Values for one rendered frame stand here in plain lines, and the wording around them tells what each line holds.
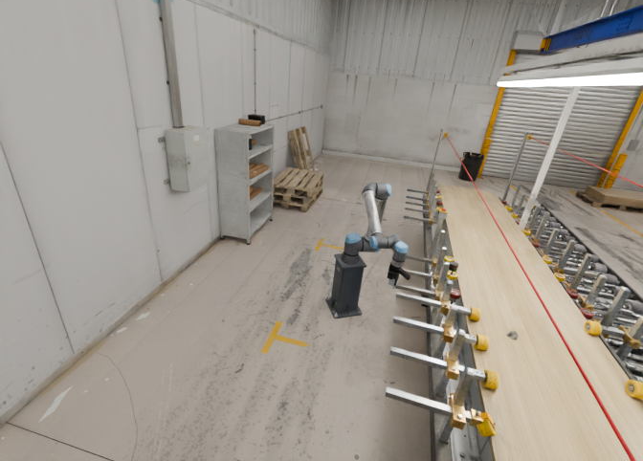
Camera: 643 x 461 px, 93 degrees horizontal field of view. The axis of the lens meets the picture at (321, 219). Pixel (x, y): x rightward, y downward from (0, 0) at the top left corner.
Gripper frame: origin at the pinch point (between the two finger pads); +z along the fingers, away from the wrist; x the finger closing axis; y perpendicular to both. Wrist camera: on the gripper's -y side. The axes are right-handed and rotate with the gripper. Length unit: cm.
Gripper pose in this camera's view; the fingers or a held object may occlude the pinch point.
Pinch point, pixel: (394, 287)
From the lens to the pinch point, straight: 246.2
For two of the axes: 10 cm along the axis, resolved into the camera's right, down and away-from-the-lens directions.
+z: -1.1, 9.0, 4.2
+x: -2.9, 3.8, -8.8
